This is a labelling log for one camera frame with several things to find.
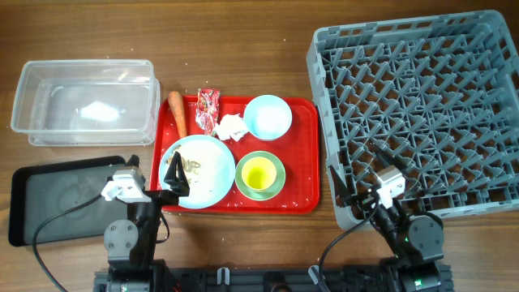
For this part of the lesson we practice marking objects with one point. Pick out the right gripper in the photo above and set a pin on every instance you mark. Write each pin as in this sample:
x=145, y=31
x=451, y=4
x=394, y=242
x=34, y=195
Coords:
x=366, y=199

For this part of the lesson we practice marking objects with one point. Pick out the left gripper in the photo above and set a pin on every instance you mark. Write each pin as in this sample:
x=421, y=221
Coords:
x=178, y=184

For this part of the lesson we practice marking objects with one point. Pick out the light blue plate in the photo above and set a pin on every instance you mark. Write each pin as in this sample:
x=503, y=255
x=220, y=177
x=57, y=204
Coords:
x=216, y=175

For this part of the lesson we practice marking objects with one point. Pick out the orange carrot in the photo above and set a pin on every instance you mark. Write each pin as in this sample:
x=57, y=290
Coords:
x=176, y=105

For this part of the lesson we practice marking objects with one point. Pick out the red snack wrapper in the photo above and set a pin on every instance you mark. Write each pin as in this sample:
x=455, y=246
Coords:
x=207, y=109

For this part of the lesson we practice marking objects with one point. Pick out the white tissue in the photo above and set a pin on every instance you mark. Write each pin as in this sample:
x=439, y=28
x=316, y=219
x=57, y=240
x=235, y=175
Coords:
x=231, y=127

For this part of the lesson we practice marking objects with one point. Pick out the yellow cup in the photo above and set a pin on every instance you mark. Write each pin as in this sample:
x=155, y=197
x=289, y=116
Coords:
x=259, y=173

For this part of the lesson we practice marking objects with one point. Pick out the light blue bowl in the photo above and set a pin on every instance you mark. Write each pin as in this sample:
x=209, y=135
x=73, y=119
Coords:
x=267, y=117

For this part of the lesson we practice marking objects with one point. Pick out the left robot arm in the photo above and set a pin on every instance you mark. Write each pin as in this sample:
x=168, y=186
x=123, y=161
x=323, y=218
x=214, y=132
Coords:
x=131, y=242

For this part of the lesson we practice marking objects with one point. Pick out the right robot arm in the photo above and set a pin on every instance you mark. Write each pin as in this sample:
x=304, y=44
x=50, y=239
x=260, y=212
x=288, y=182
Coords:
x=416, y=240

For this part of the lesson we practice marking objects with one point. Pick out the grey dishwasher rack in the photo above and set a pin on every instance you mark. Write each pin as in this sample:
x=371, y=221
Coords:
x=439, y=93

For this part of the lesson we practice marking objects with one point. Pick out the food scraps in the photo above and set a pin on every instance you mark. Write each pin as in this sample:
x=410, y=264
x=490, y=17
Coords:
x=189, y=163

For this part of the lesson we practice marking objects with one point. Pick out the red serving tray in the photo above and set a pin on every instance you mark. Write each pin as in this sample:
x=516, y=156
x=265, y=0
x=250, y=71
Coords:
x=298, y=150

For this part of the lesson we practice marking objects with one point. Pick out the clear plastic bin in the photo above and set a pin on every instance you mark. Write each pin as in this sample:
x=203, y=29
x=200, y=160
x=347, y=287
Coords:
x=90, y=102

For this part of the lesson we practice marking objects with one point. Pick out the black tray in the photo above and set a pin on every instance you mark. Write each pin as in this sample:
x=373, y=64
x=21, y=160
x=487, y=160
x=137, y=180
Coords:
x=42, y=191

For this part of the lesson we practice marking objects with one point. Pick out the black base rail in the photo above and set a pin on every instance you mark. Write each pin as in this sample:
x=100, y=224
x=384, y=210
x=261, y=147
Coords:
x=263, y=280

